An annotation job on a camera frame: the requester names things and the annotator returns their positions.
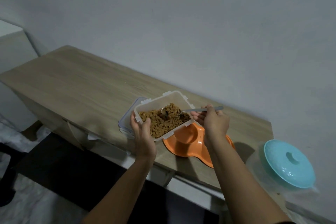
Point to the white crumpled fabric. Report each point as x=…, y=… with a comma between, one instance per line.
x=18, y=137

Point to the orange pet bowl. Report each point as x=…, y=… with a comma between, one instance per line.
x=187, y=139

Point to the person's left forearm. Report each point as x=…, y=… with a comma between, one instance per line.
x=123, y=192

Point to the person's right hand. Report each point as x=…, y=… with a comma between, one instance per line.
x=215, y=126

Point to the clear plastic food container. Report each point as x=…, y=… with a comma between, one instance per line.
x=168, y=100

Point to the person's right thumb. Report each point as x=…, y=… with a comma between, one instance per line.
x=209, y=108

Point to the brown pet food kibble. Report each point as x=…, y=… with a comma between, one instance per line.
x=162, y=124

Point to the metal spoon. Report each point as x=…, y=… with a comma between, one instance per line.
x=191, y=110

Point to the turquoise round lid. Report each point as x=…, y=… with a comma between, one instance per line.
x=288, y=164

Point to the person's left thumb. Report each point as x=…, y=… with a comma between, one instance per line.
x=147, y=126

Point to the clear blue-rimmed container lid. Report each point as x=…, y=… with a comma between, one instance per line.
x=126, y=124

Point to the person's left hand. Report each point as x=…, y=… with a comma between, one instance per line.
x=144, y=142

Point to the clear round plastic container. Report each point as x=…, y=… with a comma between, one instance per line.
x=258, y=176

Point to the person's right forearm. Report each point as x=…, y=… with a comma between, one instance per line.
x=236, y=184

